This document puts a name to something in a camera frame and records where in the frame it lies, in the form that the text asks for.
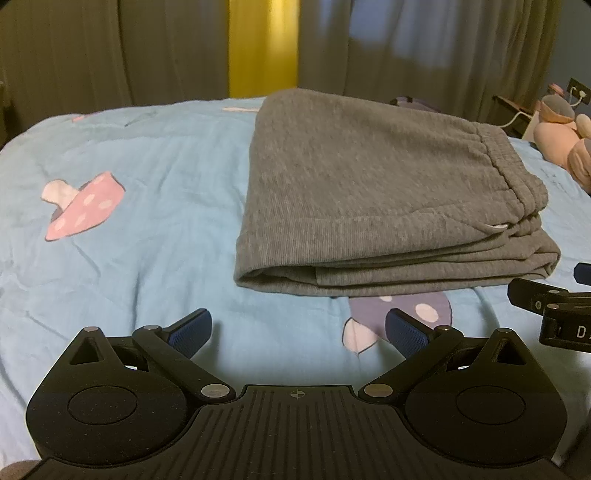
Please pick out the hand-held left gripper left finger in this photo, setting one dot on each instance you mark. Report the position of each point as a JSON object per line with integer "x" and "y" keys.
{"x": 190, "y": 333}

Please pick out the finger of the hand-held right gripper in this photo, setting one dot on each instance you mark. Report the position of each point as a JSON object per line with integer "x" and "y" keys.
{"x": 531, "y": 295}
{"x": 583, "y": 272}

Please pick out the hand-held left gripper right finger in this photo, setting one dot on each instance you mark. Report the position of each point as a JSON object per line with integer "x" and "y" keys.
{"x": 406, "y": 334}

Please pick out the grey pants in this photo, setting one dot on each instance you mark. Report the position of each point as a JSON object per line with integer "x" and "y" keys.
{"x": 369, "y": 184}

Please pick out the blue mushroom print blanket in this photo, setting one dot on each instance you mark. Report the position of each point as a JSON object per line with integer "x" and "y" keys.
{"x": 161, "y": 221}

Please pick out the pink plush toy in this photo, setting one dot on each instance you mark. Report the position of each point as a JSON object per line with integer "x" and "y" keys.
{"x": 563, "y": 129}

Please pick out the dark bedside table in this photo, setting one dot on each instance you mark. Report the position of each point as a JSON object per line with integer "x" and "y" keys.
{"x": 515, "y": 115}

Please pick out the grey curtain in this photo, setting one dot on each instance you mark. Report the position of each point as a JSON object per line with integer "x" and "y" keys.
{"x": 415, "y": 50}
{"x": 115, "y": 50}

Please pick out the yellow curtain panel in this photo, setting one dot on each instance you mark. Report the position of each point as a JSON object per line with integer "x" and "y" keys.
{"x": 263, "y": 46}

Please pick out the wall socket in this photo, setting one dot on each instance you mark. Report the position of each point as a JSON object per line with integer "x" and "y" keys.
{"x": 579, "y": 90}

